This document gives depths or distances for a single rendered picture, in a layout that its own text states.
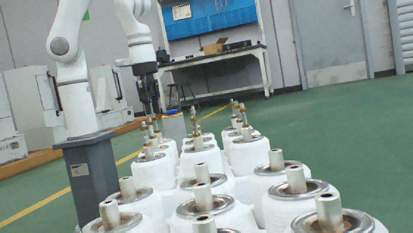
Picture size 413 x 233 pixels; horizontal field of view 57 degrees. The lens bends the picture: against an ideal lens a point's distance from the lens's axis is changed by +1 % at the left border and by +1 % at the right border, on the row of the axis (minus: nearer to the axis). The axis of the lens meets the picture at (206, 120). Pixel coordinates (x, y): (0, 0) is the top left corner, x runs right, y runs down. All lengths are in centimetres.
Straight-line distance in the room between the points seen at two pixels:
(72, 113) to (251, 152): 60
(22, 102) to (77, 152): 244
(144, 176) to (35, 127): 277
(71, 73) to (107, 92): 339
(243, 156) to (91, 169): 52
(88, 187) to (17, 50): 682
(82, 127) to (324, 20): 508
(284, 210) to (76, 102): 88
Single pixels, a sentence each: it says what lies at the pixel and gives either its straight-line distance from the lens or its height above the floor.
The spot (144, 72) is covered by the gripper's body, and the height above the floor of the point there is 46.
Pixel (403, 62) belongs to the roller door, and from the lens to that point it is 599.
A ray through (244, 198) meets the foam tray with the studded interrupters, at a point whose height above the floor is 14.
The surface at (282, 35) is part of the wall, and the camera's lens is 600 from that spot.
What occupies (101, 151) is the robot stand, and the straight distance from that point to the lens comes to 122.
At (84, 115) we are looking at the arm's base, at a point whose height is 37.
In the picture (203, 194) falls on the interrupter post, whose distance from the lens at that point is 47.
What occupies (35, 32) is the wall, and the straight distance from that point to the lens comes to 770.
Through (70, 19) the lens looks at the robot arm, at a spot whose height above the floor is 66.
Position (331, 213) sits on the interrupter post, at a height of 27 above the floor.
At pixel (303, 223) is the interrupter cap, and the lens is 39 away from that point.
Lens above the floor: 41
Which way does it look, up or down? 6 degrees down
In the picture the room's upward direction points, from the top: 11 degrees counter-clockwise
